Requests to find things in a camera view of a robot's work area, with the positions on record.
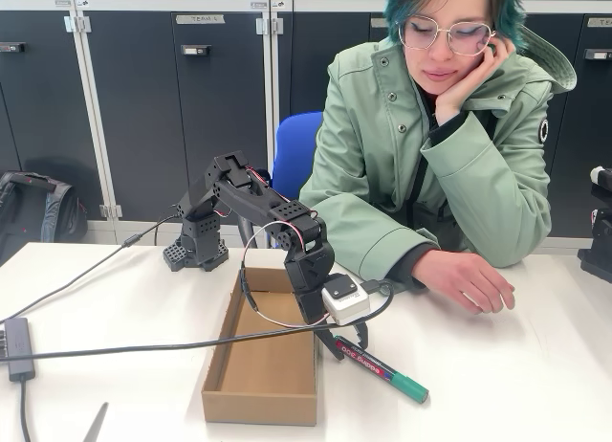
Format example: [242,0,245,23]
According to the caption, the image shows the green capped permanent marker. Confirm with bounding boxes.
[333,335,430,405]

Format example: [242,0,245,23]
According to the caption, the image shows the person's left forearm green sleeve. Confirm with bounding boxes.
[420,109,551,269]

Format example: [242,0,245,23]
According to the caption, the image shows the person's right forearm green sleeve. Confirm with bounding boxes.
[298,192,441,295]

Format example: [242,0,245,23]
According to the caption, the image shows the person's torso green jacket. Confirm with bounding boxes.
[298,28,578,271]

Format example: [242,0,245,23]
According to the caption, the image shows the person's head teal hair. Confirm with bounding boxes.
[384,0,527,79]

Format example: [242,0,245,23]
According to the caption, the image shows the person's right hand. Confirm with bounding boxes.
[410,249,516,315]

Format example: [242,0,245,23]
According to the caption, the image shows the person's left hand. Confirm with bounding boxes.
[434,34,517,125]

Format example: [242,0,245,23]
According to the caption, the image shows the open brown cardboard box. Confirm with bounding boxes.
[200,266,320,427]

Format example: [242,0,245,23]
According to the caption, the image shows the blue office chair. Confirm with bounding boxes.
[237,110,326,250]

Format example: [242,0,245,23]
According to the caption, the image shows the dark grey metal cabinet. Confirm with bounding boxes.
[74,0,273,232]
[270,0,398,250]
[520,0,612,242]
[0,0,80,223]

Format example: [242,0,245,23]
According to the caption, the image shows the grey pointed metal blade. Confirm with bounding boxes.
[81,402,110,442]

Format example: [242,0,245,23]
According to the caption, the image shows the black backpack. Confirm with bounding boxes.
[0,170,90,266]

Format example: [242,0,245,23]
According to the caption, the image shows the TEAM 4 tape label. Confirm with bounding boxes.
[175,13,226,25]

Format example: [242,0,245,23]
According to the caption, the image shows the clear metal-rimmed glasses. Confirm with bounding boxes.
[397,15,498,58]

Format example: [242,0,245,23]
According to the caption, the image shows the grey USB hub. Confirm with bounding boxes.
[0,317,35,382]

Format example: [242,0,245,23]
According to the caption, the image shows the white gripper camera box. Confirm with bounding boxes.
[320,273,372,326]

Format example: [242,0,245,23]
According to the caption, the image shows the red white servo wire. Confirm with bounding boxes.
[240,216,331,329]

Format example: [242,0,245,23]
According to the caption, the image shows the thick black camera cable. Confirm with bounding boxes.
[0,278,396,365]

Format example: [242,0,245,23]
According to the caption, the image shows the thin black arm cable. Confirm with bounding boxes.
[0,214,182,324]

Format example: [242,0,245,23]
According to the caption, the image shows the dark hub lead cable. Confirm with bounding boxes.
[17,378,33,442]

